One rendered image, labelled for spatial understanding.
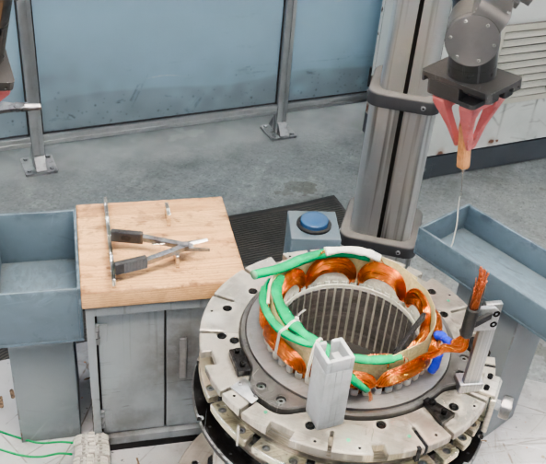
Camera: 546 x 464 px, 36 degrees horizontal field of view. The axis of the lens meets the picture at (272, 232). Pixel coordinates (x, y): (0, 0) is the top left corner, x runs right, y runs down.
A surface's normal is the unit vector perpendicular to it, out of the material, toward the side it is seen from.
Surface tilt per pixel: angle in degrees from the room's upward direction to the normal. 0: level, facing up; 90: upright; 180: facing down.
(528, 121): 90
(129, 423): 90
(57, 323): 90
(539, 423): 0
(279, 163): 0
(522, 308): 90
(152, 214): 0
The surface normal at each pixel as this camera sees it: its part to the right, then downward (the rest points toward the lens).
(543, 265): -0.77, 0.33
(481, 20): -0.25, 0.57
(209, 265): 0.07, -0.81
